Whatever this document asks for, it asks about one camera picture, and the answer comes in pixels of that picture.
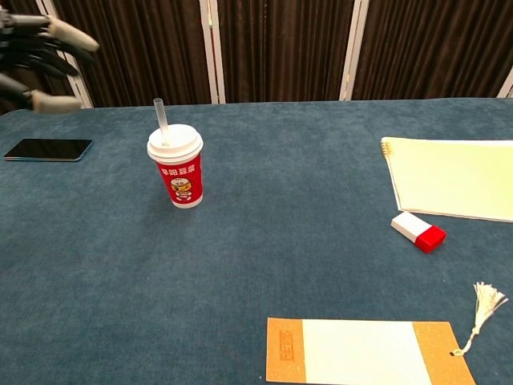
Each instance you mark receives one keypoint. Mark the orange and white bookmark card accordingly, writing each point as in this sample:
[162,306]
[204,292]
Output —
[360,353]

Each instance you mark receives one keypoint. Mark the white and red eraser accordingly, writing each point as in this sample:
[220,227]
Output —
[413,228]

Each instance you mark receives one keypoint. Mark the white bookmark tassel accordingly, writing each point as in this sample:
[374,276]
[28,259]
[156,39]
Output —
[487,302]

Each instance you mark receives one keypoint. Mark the blue felt table cover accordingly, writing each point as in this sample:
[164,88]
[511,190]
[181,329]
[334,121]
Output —
[280,240]

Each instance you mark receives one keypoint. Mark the black smartphone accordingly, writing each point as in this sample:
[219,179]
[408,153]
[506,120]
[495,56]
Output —
[48,149]

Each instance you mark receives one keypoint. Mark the clear plastic tube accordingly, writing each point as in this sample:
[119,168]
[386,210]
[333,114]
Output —
[162,120]

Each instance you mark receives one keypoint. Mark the red paper cup white lid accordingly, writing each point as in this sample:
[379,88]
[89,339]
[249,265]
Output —
[180,176]

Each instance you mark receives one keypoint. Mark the spiral notepad pale yellow paper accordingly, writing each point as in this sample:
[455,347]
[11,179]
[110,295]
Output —
[453,176]

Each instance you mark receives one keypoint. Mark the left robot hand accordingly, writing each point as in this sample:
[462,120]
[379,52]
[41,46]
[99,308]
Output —
[24,44]

